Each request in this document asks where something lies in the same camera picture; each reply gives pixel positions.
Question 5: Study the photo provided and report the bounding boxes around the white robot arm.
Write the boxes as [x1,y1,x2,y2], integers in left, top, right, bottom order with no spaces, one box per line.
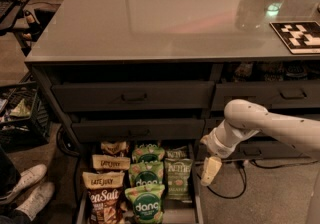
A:
[200,99,320,185]

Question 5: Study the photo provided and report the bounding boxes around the open bottom left drawer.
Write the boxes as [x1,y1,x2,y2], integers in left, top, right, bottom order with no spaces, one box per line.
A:
[77,142,203,224]

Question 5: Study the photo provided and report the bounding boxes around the lower white sneaker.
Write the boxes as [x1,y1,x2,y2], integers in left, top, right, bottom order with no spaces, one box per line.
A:
[16,182,55,221]

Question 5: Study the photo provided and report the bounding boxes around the rear Late July chip bag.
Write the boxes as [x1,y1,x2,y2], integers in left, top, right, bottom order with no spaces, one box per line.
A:
[101,141,129,157]

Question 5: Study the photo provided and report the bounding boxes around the dark grey drawer cabinet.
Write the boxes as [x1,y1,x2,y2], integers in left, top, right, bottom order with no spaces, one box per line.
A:
[24,0,320,224]

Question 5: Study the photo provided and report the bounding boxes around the black white fiducial marker board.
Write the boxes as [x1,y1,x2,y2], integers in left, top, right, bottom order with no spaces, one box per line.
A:
[270,21,320,54]

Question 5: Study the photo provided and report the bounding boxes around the green dang chip bag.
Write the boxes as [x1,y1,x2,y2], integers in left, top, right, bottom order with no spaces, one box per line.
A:
[125,184,165,224]
[132,144,165,163]
[129,162,164,187]

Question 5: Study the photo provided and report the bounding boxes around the late july chip bag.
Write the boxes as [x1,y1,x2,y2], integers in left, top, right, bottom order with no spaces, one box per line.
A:
[82,172,124,224]
[92,155,130,171]
[101,141,129,157]

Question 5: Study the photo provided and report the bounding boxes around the middle right drawer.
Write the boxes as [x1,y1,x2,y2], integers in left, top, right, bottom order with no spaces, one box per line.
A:
[202,114,320,136]

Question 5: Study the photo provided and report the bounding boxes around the rear green Dang chip bag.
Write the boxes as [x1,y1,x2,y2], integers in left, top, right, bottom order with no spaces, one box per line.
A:
[132,144,165,163]

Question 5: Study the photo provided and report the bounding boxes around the upper white sneaker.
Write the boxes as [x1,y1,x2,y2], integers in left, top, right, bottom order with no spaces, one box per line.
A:
[0,164,47,205]

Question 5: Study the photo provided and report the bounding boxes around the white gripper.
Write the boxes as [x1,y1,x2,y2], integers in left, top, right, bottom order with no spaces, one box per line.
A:
[200,120,258,186]

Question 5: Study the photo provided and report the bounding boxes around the green jalapeno Kettle chip bag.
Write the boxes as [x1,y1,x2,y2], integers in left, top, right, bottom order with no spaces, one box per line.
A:
[165,159,193,201]

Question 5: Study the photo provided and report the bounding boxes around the snack bags in top drawer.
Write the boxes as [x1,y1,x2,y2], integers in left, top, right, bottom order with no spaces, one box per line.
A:
[226,61,320,82]

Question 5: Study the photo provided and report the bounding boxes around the middle green Dang chip bag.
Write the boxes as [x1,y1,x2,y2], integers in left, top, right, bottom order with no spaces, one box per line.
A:
[129,162,164,187]

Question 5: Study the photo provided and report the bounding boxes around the front green Dang chip bag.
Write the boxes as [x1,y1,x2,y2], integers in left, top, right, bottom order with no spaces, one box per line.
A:
[125,184,165,224]

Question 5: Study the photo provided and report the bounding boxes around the top right drawer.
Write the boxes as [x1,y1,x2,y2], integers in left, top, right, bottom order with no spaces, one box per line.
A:
[212,80,320,111]

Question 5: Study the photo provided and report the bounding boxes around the rear green Kettle chip bag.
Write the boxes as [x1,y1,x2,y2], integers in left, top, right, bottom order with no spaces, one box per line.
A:
[165,146,188,159]

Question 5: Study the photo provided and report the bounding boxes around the middle Late July chip bag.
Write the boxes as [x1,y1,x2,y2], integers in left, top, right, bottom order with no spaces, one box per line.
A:
[92,155,130,171]

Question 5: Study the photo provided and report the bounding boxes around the top left drawer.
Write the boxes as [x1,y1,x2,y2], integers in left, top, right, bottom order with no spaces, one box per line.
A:
[52,81,214,112]

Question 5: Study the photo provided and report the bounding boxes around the black plastic crate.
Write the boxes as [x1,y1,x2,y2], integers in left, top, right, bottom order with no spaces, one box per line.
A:
[0,82,51,152]

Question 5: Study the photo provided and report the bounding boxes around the black power cable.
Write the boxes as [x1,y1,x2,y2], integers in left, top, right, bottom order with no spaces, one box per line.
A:
[195,158,320,200]

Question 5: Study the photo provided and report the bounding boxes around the middle left drawer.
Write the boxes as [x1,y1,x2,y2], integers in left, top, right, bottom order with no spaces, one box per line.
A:
[72,118,204,143]

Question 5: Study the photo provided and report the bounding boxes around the white sneaker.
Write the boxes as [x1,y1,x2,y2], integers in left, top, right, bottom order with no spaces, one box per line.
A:
[16,182,55,221]
[0,164,47,205]

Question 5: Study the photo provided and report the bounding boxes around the front Late July chip bag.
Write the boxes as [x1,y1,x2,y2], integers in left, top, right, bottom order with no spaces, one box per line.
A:
[82,172,124,224]

